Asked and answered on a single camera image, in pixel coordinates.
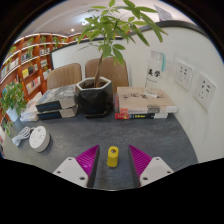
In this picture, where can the clear acrylic sign stand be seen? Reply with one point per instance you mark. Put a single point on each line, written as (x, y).
(155, 73)

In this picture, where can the white wall socket panel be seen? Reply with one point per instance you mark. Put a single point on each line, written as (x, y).
(205, 90)
(184, 75)

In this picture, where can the white book with face cover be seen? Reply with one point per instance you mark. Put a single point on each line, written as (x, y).
(31, 105)

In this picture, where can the thick grey marbled book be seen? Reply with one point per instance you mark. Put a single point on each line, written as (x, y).
(56, 96)

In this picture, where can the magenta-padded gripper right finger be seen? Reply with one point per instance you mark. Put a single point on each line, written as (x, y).
(155, 170)

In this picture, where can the orange wooden bookshelf unit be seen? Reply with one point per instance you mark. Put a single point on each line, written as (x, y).
(23, 66)

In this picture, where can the beige hardcover book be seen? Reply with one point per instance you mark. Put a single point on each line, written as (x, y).
(140, 100)

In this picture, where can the white paper sign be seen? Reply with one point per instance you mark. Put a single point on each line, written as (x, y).
(164, 12)

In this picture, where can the thick dark blue book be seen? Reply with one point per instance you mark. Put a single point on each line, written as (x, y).
(56, 114)

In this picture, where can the yellow charger block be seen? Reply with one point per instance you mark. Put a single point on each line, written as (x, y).
(112, 157)

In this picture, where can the round white power strip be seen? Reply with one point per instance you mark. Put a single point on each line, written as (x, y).
(39, 138)

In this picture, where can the red and black book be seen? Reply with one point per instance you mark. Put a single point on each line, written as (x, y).
(140, 116)

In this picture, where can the small tree in black pot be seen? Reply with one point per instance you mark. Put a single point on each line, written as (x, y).
(95, 98)

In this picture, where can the thin white book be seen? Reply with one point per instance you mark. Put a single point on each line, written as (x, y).
(28, 118)

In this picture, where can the leafy vine in white pot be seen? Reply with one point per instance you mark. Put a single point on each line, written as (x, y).
(12, 115)

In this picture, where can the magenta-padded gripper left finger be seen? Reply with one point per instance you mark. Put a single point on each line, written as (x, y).
(71, 170)

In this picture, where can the tan padded chair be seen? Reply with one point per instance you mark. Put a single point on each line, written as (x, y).
(116, 75)
(65, 76)

